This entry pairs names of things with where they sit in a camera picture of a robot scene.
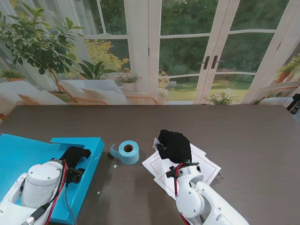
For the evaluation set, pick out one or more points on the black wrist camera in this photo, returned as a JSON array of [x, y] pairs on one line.
[[171, 173], [73, 177]]

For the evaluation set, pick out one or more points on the peeled white label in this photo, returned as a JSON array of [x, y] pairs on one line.
[[155, 143]]

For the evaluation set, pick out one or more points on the blue file box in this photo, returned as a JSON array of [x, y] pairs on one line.
[[23, 154]]

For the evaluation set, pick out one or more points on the printed garden room backdrop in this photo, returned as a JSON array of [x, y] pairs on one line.
[[182, 47]]

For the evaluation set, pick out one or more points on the black stand device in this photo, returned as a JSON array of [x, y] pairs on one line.
[[295, 100]]

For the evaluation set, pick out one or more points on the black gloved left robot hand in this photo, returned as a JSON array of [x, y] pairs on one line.
[[73, 155]]

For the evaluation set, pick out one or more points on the light blue label roll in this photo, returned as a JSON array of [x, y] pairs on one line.
[[130, 157]]

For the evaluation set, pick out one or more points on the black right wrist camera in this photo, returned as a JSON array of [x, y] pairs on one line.
[[171, 173]]

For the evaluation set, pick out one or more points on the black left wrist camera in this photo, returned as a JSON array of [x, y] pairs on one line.
[[73, 177]]

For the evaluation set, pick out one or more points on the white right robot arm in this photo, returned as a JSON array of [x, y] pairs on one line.
[[192, 201]]

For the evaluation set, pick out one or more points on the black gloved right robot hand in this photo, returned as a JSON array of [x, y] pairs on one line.
[[175, 147]]

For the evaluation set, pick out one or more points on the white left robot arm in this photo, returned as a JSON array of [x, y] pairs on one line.
[[39, 182]]

